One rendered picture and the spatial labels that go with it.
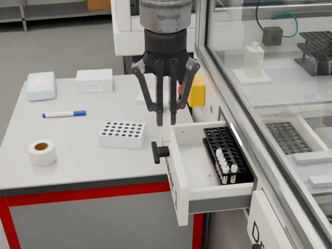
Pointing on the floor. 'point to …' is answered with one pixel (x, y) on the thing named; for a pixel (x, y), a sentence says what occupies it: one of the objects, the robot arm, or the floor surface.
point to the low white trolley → (89, 176)
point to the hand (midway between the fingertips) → (166, 124)
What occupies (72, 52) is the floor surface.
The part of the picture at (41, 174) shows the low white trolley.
